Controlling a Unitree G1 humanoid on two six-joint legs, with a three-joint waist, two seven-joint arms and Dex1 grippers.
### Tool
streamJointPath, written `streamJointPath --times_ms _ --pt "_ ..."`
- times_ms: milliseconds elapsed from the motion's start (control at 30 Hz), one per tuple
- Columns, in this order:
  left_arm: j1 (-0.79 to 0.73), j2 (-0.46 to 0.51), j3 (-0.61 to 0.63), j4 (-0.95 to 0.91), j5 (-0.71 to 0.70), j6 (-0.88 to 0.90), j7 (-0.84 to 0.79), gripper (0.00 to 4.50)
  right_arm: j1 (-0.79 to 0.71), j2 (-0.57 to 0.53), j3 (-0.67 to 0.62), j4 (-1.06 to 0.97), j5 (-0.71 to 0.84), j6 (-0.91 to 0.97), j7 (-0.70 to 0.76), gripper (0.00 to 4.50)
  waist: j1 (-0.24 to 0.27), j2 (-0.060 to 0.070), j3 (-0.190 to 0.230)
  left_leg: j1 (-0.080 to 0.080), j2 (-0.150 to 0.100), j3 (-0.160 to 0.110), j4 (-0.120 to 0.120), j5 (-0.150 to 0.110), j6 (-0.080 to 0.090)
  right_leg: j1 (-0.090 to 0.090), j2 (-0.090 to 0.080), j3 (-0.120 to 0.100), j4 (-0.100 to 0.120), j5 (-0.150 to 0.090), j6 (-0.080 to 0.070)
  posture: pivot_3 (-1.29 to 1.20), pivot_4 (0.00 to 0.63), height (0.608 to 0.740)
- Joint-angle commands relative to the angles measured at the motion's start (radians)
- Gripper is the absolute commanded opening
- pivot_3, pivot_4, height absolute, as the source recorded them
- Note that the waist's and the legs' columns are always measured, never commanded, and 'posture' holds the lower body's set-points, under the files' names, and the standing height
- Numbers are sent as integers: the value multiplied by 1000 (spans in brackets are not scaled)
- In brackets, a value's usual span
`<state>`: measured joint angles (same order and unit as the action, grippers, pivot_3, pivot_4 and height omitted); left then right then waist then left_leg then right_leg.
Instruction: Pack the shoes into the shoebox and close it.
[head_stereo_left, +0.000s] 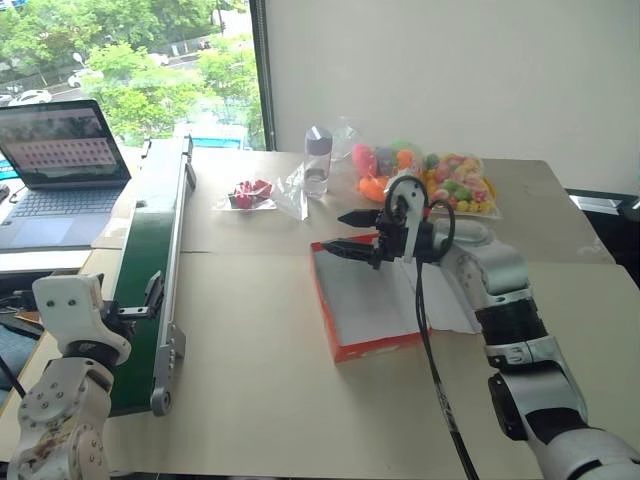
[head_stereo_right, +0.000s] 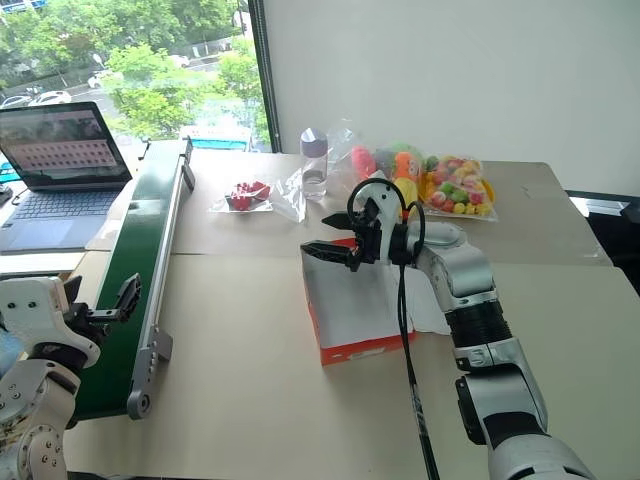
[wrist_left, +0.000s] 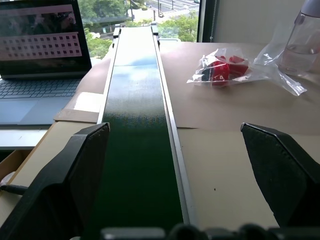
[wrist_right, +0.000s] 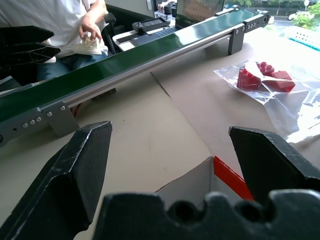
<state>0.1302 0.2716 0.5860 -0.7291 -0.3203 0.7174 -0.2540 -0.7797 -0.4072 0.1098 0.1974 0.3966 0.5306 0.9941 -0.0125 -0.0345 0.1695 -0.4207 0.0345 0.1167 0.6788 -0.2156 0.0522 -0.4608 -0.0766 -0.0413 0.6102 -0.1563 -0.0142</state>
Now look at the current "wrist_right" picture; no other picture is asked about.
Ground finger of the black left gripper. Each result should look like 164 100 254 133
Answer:
0 25 55 48
0 41 62 73

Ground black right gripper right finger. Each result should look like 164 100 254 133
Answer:
228 125 320 205

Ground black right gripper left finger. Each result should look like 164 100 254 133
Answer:
0 121 113 240

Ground white canvas sneaker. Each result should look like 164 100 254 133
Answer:
70 34 109 57

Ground green conveyor belt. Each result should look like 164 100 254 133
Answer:
0 5 275 149

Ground person's bare hand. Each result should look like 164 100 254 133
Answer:
79 10 104 43

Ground person in white shirt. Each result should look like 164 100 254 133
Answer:
0 0 111 85

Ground clear plastic bag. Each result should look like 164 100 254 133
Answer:
213 59 320 145

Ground flat red building brick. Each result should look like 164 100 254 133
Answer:
270 70 297 93

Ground black chair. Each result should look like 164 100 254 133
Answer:
101 11 124 55

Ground large red building brick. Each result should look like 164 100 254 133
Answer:
235 67 262 91

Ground small red building brick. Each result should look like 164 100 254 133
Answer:
255 61 276 76

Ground bag of red bricks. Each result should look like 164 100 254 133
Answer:
244 60 294 84

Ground black handheld controller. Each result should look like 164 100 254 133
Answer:
131 16 171 35

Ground white and blue plastic basket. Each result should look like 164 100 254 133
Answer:
280 25 320 53

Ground black cups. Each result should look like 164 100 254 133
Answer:
163 1 178 16

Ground black laptop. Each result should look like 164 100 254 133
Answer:
133 0 226 48

